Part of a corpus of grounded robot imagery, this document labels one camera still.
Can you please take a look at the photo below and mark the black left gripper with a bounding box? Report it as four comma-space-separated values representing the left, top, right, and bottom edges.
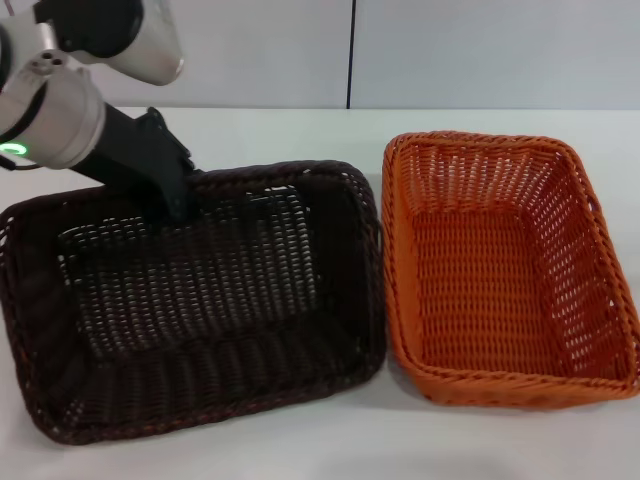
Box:
74, 105, 202, 224

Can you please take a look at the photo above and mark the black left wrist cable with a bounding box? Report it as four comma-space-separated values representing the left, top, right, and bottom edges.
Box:
0, 154, 39, 172

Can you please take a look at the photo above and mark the dark brown wicker basket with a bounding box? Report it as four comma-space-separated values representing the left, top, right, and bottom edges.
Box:
0, 159, 389, 446

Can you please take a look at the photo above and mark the orange wicker basket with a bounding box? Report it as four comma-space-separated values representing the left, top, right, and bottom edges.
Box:
382, 130, 640, 406

